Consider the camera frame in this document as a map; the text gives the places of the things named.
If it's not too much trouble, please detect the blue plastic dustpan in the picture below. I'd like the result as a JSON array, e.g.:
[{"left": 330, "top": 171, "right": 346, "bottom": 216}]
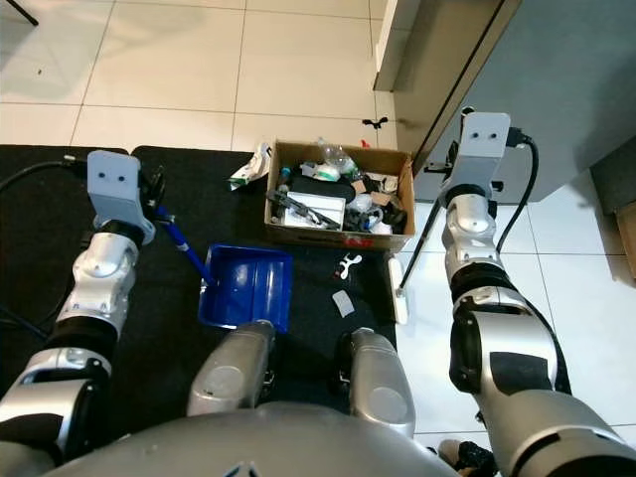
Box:
[{"left": 156, "top": 206, "right": 295, "bottom": 333}]

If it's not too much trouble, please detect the small white paper scrap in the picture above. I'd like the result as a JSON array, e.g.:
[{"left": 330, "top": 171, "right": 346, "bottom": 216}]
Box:
[{"left": 332, "top": 290, "right": 358, "bottom": 320}]

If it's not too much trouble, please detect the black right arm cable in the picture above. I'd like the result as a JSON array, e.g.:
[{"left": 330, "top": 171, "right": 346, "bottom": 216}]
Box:
[{"left": 506, "top": 128, "right": 542, "bottom": 226}]

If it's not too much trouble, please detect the grey cabinet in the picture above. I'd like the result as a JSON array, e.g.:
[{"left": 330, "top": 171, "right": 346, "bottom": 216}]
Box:
[{"left": 411, "top": 0, "right": 636, "bottom": 206}]

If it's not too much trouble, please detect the white and red small item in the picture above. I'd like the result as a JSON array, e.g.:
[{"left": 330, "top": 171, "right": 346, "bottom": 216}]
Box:
[{"left": 336, "top": 252, "right": 364, "bottom": 280}]

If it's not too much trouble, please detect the clear plastic bottle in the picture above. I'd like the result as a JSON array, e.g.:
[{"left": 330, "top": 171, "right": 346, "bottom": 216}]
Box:
[{"left": 315, "top": 136, "right": 360, "bottom": 173}]

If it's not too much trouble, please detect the brown wooden cabinet panel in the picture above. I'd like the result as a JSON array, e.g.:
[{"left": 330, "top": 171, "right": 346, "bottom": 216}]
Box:
[{"left": 392, "top": 0, "right": 524, "bottom": 166}]

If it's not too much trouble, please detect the black chair leg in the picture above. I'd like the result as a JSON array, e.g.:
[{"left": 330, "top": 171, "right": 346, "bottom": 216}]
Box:
[{"left": 4, "top": 0, "right": 40, "bottom": 27}]

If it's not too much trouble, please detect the silver left robot leg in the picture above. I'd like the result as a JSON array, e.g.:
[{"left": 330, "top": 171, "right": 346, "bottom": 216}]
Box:
[{"left": 187, "top": 320, "right": 277, "bottom": 416}]

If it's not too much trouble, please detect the silver robot leg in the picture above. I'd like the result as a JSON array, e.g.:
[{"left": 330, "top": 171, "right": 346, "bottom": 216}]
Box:
[
  {"left": 334, "top": 326, "right": 417, "bottom": 439},
  {"left": 187, "top": 320, "right": 277, "bottom": 416}
]

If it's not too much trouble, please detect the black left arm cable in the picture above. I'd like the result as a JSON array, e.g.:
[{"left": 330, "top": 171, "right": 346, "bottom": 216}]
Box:
[{"left": 0, "top": 153, "right": 91, "bottom": 341}]

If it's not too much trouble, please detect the black-handled broom with white head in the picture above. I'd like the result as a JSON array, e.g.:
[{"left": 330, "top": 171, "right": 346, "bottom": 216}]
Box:
[{"left": 390, "top": 103, "right": 477, "bottom": 326}]

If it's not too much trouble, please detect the white cabinet panel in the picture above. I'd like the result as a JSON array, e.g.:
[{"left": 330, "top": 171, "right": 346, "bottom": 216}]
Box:
[{"left": 374, "top": 0, "right": 424, "bottom": 93}]

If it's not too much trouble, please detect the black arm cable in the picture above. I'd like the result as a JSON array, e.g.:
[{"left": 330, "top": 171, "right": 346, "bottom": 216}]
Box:
[
  {"left": 0, "top": 153, "right": 91, "bottom": 341},
  {"left": 506, "top": 128, "right": 542, "bottom": 226}
]

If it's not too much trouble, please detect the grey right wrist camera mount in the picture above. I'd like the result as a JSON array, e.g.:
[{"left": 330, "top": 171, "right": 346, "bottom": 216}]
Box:
[{"left": 458, "top": 111, "right": 516, "bottom": 191}]

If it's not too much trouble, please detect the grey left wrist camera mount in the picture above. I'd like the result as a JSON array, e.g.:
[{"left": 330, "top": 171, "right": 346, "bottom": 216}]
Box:
[{"left": 86, "top": 149, "right": 158, "bottom": 245}]

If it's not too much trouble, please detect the cardboard box of rubbish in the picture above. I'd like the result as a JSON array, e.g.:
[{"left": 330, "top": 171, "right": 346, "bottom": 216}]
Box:
[{"left": 262, "top": 139, "right": 417, "bottom": 251}]

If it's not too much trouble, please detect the green and white wrapper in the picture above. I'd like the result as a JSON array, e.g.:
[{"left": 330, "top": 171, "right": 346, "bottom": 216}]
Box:
[{"left": 229, "top": 140, "right": 274, "bottom": 191}]

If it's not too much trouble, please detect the black floor mat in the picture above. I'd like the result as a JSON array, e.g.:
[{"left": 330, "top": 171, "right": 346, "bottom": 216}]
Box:
[
  {"left": 0, "top": 144, "right": 136, "bottom": 398},
  {"left": 119, "top": 145, "right": 399, "bottom": 410}
]

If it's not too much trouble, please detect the silver right robot leg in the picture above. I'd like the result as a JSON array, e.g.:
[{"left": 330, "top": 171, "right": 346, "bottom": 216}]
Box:
[{"left": 334, "top": 326, "right": 417, "bottom": 439}]

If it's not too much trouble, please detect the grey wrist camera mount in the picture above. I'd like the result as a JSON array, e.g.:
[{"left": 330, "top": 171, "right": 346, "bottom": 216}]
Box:
[
  {"left": 86, "top": 149, "right": 158, "bottom": 245},
  {"left": 458, "top": 111, "right": 516, "bottom": 191}
]

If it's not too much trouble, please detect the silver robot torso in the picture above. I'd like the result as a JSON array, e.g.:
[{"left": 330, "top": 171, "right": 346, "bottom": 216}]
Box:
[{"left": 50, "top": 401, "right": 567, "bottom": 477}]

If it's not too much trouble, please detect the white flat carton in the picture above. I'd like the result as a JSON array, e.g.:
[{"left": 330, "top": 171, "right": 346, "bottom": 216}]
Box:
[{"left": 282, "top": 189, "right": 345, "bottom": 229}]

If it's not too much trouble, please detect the brown cardboard carton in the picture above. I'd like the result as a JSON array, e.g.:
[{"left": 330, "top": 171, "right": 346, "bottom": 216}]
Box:
[{"left": 615, "top": 199, "right": 636, "bottom": 281}]

